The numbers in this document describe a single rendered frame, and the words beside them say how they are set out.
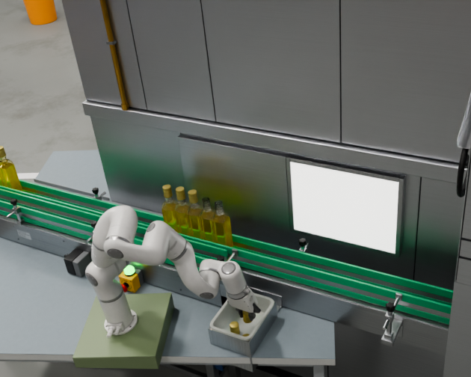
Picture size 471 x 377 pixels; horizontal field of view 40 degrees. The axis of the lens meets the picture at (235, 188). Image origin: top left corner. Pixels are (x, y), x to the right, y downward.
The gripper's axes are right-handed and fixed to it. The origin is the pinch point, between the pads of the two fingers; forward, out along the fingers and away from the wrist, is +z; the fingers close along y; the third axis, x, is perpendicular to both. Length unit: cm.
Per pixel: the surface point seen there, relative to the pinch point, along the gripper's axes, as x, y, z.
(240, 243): -26.8, 16.6, -1.9
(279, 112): -53, 1, -52
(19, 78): -238, 436, 149
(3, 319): 38, 94, -1
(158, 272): -5.1, 44.3, 1.7
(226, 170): -42, 24, -27
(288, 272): -20.2, -8.1, -2.3
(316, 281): -20.4, -19.2, -1.4
